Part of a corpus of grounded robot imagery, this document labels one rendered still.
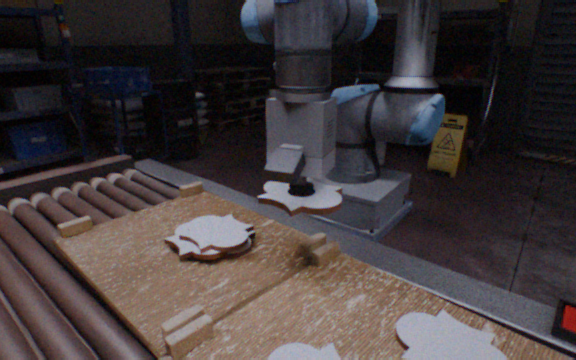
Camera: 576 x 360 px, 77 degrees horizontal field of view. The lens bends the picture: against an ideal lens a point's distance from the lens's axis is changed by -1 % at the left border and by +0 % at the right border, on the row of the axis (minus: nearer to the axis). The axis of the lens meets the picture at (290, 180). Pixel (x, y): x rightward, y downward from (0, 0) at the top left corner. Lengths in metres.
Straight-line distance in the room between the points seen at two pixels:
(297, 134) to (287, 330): 0.26
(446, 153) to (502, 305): 3.40
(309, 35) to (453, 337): 0.42
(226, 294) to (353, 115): 0.51
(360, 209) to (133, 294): 0.50
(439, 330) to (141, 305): 0.41
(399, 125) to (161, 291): 0.57
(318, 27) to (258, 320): 0.39
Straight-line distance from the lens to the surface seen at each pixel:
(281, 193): 0.55
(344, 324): 0.53
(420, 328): 0.53
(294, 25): 0.48
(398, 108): 0.83
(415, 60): 0.84
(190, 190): 0.92
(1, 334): 0.67
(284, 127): 0.50
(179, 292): 0.60
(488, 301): 0.67
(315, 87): 0.49
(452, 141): 4.01
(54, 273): 0.76
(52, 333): 0.63
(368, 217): 0.85
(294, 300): 0.57
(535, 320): 0.67
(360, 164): 0.92
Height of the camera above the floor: 1.29
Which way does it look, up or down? 21 degrees down
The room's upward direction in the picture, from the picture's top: straight up
